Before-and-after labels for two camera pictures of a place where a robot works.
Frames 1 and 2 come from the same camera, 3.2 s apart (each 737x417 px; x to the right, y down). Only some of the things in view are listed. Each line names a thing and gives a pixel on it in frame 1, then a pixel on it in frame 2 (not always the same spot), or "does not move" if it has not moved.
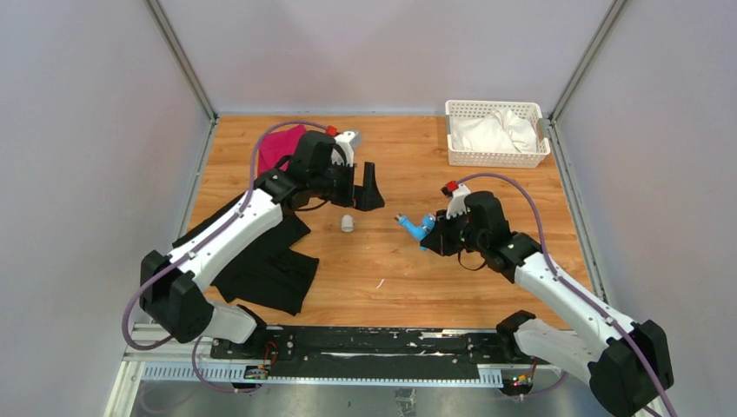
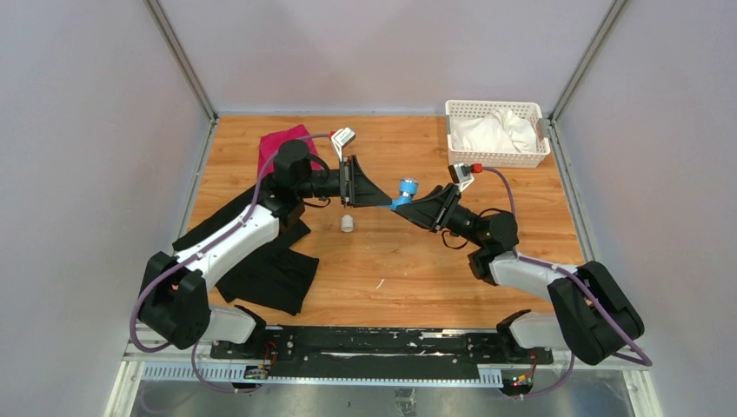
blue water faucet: (417, 230) → (408, 189)
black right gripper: (438, 240) → (426, 211)
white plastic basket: (495, 134) does not move
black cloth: (272, 274) does not move
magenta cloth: (278, 145) does not move
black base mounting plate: (375, 350) does not move
